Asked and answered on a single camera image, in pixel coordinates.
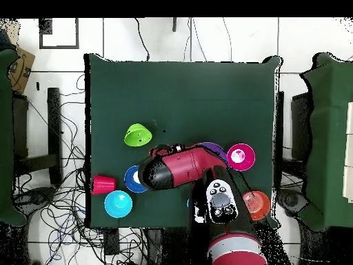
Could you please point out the red cup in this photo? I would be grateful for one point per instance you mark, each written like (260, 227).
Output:
(104, 185)

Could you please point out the green cloth side table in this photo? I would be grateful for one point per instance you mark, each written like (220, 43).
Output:
(5, 138)
(328, 138)

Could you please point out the black box on floor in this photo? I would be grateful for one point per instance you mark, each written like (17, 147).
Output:
(111, 241)

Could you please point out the grey machine base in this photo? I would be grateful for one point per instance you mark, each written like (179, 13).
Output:
(35, 196)
(292, 200)

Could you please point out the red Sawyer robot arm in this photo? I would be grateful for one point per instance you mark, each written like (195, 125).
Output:
(187, 168)

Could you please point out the cardboard box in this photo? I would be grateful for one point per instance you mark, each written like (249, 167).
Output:
(20, 71)

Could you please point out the dark blue bowl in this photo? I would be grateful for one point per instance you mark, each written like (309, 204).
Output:
(131, 180)

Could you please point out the black square frame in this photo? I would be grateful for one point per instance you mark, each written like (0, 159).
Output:
(77, 33)

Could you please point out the light blue bowl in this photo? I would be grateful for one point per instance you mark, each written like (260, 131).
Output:
(118, 204)

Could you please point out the black post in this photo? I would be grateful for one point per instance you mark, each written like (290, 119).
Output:
(174, 24)

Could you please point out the dark green tablecloth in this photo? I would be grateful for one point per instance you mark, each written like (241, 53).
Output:
(179, 91)

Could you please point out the small green bowl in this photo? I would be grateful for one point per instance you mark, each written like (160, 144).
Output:
(138, 135)

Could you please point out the black metal stand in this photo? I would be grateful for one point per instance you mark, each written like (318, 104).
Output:
(54, 124)
(302, 127)

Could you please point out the purple bowl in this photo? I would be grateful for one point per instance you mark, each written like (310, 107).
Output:
(218, 150)

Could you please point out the deep orange bowl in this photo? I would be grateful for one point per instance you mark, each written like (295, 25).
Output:
(259, 205)

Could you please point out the magenta bowl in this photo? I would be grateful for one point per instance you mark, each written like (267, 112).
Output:
(241, 157)

